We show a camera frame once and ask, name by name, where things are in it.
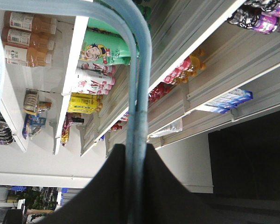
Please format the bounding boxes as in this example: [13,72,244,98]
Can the light blue shopping basket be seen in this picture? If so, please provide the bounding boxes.
[0,0,152,224]

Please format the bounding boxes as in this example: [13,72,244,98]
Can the white supermarket shelf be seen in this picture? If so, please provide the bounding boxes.
[0,0,280,193]

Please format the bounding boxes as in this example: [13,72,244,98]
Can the orange juice bottle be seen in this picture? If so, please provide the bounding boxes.
[4,43,52,68]
[1,28,55,50]
[4,11,57,35]

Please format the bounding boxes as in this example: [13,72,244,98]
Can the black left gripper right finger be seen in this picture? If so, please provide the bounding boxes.
[142,144,245,224]

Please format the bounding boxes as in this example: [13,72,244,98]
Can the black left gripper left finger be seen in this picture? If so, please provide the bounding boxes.
[40,144,126,224]

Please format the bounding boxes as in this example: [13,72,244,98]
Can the green snack bag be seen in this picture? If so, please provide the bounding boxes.
[79,18,131,65]

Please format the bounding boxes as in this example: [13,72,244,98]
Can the yellow drink pack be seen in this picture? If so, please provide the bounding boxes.
[67,92,103,114]

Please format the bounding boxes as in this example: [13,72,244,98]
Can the blue white toothpaste boxes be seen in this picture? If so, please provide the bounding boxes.
[197,88,253,114]

